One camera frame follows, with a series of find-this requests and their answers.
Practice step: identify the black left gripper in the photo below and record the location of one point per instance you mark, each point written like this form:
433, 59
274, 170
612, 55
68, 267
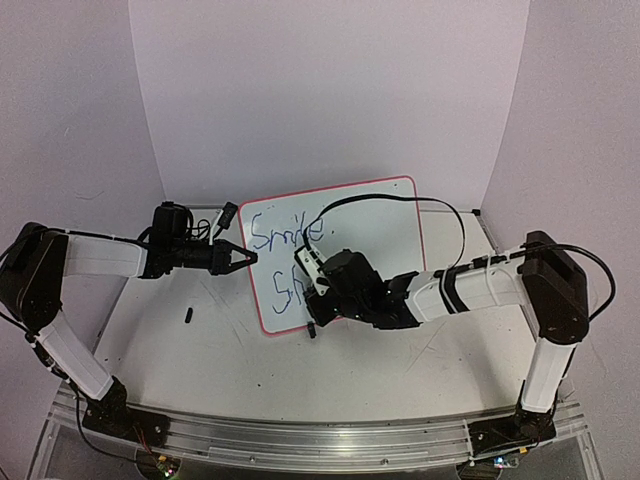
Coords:
222, 254

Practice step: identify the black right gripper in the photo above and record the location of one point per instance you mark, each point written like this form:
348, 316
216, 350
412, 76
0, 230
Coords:
320, 315

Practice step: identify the pink framed whiteboard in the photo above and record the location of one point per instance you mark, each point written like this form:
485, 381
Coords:
378, 218

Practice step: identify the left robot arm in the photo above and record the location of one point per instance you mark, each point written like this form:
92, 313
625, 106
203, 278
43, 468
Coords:
35, 266

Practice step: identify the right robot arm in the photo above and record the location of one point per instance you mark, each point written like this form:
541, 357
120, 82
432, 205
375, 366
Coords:
540, 276

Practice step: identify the left black whiteboard stand clip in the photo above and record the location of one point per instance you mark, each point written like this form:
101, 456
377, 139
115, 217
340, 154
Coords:
311, 329

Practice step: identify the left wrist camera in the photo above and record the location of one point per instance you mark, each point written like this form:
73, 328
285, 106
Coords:
222, 221

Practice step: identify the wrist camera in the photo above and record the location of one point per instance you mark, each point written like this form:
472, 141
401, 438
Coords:
222, 221
310, 260

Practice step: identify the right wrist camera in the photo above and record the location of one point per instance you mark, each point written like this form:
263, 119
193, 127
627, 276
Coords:
310, 260

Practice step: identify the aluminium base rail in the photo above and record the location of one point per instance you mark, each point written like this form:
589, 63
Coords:
347, 447

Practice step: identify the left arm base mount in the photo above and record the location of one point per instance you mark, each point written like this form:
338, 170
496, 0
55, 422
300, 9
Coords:
112, 416

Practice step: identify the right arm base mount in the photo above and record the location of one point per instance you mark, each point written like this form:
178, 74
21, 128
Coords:
515, 430

